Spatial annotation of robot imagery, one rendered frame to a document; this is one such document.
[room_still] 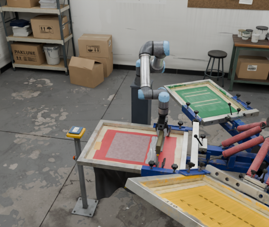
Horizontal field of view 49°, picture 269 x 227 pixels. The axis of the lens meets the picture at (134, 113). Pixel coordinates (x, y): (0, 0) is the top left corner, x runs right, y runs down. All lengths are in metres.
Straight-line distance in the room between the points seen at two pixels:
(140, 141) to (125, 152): 0.18
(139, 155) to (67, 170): 1.56
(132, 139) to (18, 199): 1.57
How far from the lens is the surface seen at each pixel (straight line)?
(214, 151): 2.27
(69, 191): 3.41
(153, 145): 2.37
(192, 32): 5.84
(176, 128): 2.53
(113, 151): 2.33
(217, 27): 5.83
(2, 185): 3.71
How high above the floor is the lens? 2.39
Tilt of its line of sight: 31 degrees down
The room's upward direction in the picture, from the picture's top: straight up
